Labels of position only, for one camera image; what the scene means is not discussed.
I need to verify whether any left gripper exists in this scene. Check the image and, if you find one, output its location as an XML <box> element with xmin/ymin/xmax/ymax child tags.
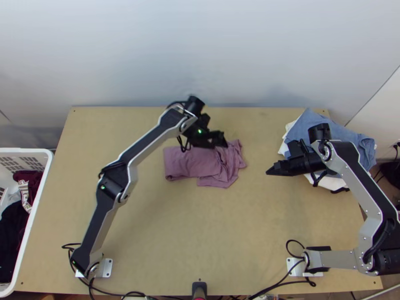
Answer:
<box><xmin>197</xmin><ymin>129</ymin><xmax>229</xmax><ymax>150</ymax></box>

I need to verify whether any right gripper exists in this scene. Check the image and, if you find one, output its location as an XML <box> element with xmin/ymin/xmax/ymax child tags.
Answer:
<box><xmin>265</xmin><ymin>154</ymin><xmax>327</xmax><ymax>178</ymax></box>

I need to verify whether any pink t-shirt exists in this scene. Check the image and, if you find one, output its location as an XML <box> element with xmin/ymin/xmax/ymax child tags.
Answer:
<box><xmin>163</xmin><ymin>139</ymin><xmax>249</xmax><ymax>190</ymax></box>

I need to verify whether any pile of folded clothes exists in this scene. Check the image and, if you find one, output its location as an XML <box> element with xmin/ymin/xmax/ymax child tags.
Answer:
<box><xmin>277</xmin><ymin>108</ymin><xmax>379</xmax><ymax>194</ymax></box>

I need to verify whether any white laundry basket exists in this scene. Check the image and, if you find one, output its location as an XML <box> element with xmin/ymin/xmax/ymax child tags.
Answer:
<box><xmin>0</xmin><ymin>148</ymin><xmax>54</xmax><ymax>298</ymax></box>

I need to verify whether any heap of clothes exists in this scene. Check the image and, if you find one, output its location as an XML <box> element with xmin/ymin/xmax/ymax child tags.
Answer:
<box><xmin>0</xmin><ymin>169</ymin><xmax>45</xmax><ymax>286</ymax></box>

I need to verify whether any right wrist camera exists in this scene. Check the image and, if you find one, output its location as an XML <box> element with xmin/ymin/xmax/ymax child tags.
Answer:
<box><xmin>286</xmin><ymin>139</ymin><xmax>309</xmax><ymax>161</ymax></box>

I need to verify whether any black cable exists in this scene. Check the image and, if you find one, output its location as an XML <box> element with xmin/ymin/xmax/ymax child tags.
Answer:
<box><xmin>248</xmin><ymin>271</ymin><xmax>317</xmax><ymax>300</ymax></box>
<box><xmin>285</xmin><ymin>239</ymin><xmax>310</xmax><ymax>261</ymax></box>
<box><xmin>61</xmin><ymin>242</ymin><xmax>95</xmax><ymax>293</ymax></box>

